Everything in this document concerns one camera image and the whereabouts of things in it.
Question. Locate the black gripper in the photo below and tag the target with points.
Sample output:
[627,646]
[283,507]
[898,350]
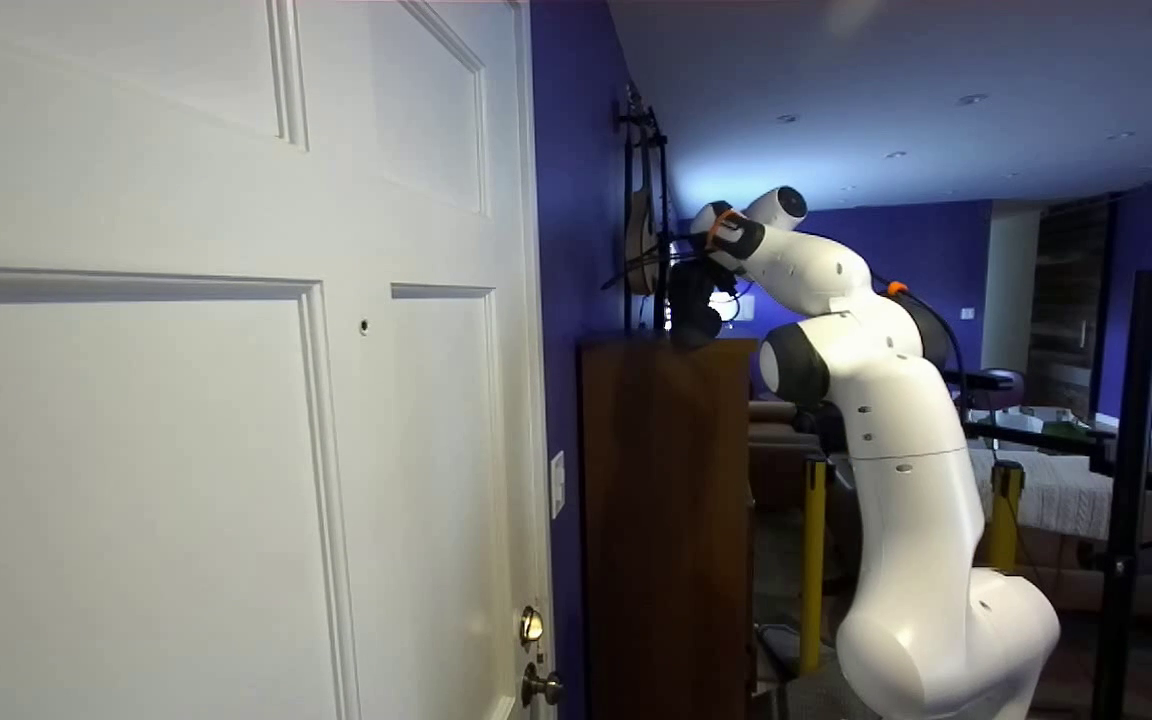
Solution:
[697,276]

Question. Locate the dark grey hat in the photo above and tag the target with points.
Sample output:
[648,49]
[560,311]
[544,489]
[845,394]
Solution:
[693,317]

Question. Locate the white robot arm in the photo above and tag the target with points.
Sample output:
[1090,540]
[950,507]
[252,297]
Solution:
[924,634]

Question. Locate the brown wooden cabinet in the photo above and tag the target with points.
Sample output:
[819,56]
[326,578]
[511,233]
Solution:
[665,528]

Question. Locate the white panelled door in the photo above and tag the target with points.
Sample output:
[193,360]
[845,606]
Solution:
[269,360]

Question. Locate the brass deadbolt lock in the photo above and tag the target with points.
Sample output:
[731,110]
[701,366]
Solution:
[530,624]

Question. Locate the black tripod pole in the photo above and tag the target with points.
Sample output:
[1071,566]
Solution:
[1133,446]

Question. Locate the black metal wall decoration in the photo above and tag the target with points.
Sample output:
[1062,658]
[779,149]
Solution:
[644,217]

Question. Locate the white light switch plate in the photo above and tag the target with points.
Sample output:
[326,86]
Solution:
[558,486]

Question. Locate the yellow stand post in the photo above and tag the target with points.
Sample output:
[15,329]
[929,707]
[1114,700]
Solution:
[815,566]
[1006,515]

